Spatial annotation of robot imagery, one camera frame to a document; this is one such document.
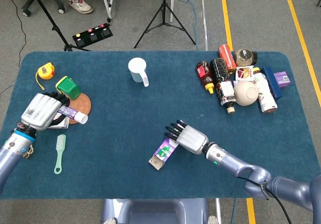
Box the small purple box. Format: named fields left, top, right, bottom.
left=273, top=71, right=291, bottom=87

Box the round woven rattan coaster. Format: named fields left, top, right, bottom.
left=67, top=92, right=92, bottom=125

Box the white red snack packet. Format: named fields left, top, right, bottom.
left=235, top=66, right=254, bottom=82

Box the black foot pedal board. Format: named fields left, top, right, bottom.
left=72, top=23, right=113, bottom=48

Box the yellow tape measure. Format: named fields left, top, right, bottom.
left=35, top=62, right=55, bottom=91

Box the green container with yellow lid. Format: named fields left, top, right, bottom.
left=55, top=76, right=81, bottom=100

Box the dark soy sauce bottle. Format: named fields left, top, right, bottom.
left=209, top=57, right=237, bottom=115

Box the dark blue box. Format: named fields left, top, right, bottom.
left=261, top=66, right=284, bottom=100

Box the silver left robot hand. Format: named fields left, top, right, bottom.
left=21, top=90, right=71, bottom=132

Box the white bottle with yellow cap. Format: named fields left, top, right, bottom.
left=252, top=67, right=278, bottom=114

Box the white metal stand frame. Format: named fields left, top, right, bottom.
left=98, top=0, right=117, bottom=23

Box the clear jar with grains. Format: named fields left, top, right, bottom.
left=234, top=48, right=258, bottom=67

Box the blue floor cable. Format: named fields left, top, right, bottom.
left=180, top=0, right=199, bottom=51

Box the purple toothpaste carton box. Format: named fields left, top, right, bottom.
left=148, top=136, right=179, bottom=171

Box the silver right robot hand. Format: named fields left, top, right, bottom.
left=165, top=120, right=209, bottom=155

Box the blue table cloth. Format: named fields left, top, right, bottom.
left=0, top=51, right=321, bottom=200

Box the white tube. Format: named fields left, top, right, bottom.
left=57, top=105, right=89, bottom=125

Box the beige bowl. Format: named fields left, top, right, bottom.
left=234, top=80, right=259, bottom=106

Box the mint green hairbrush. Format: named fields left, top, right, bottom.
left=54, top=134, right=67, bottom=175

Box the blue grey robot torso base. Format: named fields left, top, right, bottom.
left=101, top=198, right=209, bottom=224

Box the red bottle with yellow cap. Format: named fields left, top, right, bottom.
left=196, top=60, right=215, bottom=94

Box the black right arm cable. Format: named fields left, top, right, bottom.
left=238, top=173, right=293, bottom=224

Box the black floor cable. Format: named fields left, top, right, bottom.
left=0, top=0, right=27, bottom=94

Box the black slanted tripod stand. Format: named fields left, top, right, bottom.
left=29, top=0, right=91, bottom=52

